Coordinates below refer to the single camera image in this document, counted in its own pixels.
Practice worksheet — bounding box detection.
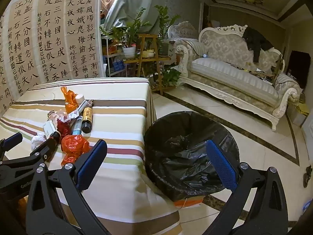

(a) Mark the tall leafy plant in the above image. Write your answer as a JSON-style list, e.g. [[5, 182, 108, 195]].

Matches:
[[154, 5, 182, 57]]

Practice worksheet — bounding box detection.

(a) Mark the grey paper sleeve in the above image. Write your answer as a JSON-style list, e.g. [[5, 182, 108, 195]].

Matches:
[[73, 100, 90, 118]]

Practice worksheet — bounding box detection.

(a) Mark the white metal shelf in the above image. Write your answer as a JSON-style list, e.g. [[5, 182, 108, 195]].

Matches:
[[100, 35, 126, 79]]

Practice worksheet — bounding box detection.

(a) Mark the clear zip bag orange print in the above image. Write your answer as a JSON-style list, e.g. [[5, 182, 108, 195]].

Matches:
[[56, 110, 81, 123]]

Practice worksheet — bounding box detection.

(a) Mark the leafy plant in white pot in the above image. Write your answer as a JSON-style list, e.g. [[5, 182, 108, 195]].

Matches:
[[100, 7, 152, 60]]

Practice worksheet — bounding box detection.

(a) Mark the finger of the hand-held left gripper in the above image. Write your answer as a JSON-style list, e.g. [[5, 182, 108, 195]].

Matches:
[[15, 132, 61, 170], [0, 132, 23, 163]]

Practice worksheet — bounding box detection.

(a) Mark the small green floor plant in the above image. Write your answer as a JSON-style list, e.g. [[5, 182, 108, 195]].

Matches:
[[163, 68, 182, 88]]

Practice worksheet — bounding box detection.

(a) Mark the white small box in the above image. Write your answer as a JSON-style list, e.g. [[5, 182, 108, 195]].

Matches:
[[43, 120, 59, 137]]

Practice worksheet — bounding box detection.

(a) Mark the cardboard box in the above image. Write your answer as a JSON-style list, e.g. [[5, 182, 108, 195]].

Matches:
[[286, 95, 309, 126]]

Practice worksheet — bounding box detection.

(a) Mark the dark cabinet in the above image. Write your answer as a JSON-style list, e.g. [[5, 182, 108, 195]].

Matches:
[[291, 50, 311, 89]]

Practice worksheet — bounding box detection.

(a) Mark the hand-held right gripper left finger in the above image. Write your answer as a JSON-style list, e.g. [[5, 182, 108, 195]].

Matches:
[[25, 139, 115, 235]]

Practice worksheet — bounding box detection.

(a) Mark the calligraphy wall poster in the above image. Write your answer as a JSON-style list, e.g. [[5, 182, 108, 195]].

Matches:
[[37, 0, 70, 84], [8, 0, 41, 98], [0, 15, 15, 114], [65, 0, 101, 79]]

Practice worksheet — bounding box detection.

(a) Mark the pile of papers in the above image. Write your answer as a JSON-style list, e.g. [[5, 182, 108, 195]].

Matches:
[[235, 64, 275, 80]]

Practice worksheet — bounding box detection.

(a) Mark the wooden plant stand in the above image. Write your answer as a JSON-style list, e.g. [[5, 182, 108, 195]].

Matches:
[[123, 34, 172, 95]]

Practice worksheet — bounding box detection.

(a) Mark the orange-red plastic bag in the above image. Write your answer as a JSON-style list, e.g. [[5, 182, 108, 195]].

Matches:
[[61, 135, 91, 167]]

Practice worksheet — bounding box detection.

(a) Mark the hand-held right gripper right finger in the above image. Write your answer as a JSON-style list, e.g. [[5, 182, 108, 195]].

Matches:
[[196, 139, 290, 235]]

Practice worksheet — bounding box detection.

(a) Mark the dark bottle with yellow label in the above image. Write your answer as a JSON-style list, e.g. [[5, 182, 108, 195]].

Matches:
[[81, 106, 94, 133]]

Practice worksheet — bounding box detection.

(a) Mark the red wrapper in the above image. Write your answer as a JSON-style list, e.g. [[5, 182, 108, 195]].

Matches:
[[57, 119, 74, 140]]

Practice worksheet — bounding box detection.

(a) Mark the striped tablecloth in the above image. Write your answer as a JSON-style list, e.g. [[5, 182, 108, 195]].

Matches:
[[0, 77, 183, 235]]

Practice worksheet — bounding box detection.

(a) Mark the trash bin with black bag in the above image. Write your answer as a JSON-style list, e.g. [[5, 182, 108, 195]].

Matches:
[[144, 111, 240, 208]]

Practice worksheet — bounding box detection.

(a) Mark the orange plastic bag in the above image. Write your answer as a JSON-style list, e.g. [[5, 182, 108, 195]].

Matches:
[[61, 86, 80, 113]]

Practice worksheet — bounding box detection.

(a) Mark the patterned armchair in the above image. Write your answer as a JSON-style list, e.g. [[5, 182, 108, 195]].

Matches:
[[168, 22, 203, 55]]

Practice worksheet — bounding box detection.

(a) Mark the ornate white sofa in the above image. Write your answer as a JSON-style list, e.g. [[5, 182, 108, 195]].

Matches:
[[175, 24, 303, 132]]

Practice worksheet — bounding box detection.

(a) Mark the white plastic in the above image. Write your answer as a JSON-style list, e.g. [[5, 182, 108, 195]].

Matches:
[[31, 132, 47, 151]]

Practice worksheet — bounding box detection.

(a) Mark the grey-green curtain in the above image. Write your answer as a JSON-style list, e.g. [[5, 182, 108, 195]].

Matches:
[[105, 0, 170, 35]]

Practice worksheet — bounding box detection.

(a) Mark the black jacket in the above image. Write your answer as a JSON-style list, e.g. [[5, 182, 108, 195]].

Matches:
[[242, 26, 274, 63]]

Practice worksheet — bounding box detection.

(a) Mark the teal and white packet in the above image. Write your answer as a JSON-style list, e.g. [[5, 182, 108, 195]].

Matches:
[[72, 117, 82, 136]]

